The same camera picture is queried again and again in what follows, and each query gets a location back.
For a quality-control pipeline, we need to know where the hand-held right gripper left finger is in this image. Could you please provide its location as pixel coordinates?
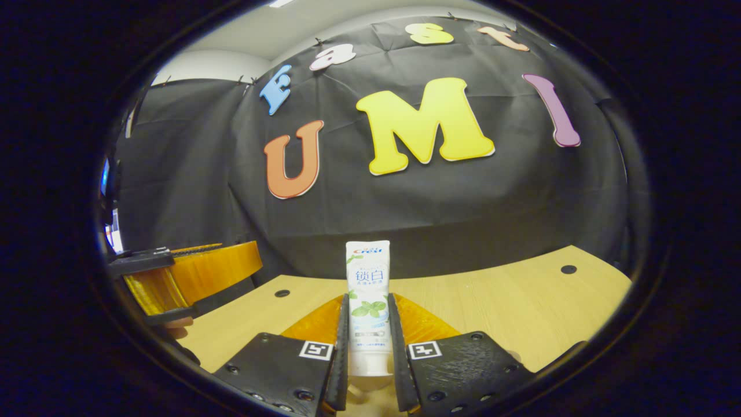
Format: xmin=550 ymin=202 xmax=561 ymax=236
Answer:
xmin=211 ymin=292 xmax=351 ymax=417

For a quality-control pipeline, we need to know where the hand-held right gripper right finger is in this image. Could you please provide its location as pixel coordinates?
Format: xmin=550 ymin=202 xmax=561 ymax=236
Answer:
xmin=387 ymin=292 xmax=536 ymax=415

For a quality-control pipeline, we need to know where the white toothpaste tube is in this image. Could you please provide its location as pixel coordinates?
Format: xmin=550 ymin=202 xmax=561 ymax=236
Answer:
xmin=346 ymin=240 xmax=394 ymax=390

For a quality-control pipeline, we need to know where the wooden desktop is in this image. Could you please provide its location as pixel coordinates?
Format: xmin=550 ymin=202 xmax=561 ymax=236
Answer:
xmin=174 ymin=244 xmax=633 ymax=417

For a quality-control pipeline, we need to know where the bright monitor screen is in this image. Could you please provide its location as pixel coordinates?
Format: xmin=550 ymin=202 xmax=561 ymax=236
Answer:
xmin=100 ymin=155 xmax=123 ymax=254

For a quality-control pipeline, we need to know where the black backdrop cloth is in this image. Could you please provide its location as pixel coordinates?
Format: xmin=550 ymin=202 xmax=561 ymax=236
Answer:
xmin=107 ymin=14 xmax=649 ymax=290

